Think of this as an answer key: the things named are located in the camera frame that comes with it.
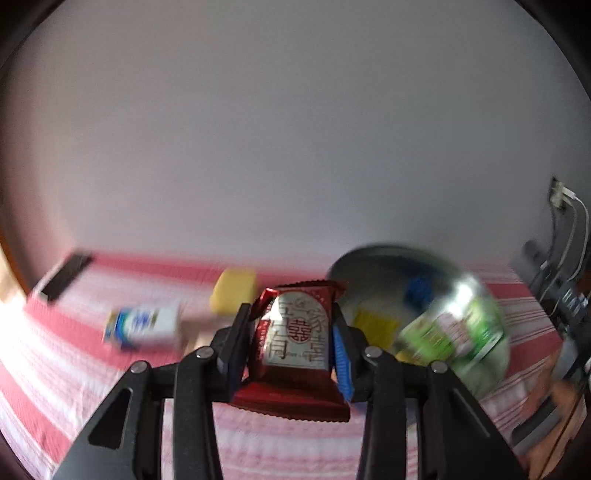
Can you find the yellow green scouring sponge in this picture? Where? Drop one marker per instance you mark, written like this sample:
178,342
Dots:
376,325

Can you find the round metal cookie tin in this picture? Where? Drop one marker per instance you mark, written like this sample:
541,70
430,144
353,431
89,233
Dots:
364,272

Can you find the red snack packet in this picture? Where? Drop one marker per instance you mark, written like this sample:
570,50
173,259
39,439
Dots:
295,350

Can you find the plain yellow sponge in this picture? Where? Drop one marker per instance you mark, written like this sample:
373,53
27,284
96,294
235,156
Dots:
233,290

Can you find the wall socket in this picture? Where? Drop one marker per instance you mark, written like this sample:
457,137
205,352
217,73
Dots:
556,194

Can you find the red striped tablecloth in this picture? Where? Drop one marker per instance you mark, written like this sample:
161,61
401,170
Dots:
46,360

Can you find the green tissue packet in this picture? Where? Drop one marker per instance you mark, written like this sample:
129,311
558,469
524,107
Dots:
461,337

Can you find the blue snack packet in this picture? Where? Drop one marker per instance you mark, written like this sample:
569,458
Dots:
420,288

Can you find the beige wrapper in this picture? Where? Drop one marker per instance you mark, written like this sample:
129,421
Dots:
196,334

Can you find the white blue box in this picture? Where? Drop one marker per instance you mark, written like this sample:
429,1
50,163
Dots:
143,325

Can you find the black smartphone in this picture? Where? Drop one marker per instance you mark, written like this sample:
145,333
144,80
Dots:
62,277

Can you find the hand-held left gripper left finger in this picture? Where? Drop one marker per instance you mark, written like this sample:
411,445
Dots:
233,341

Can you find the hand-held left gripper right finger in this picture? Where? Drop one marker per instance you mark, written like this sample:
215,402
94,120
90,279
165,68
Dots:
341,364

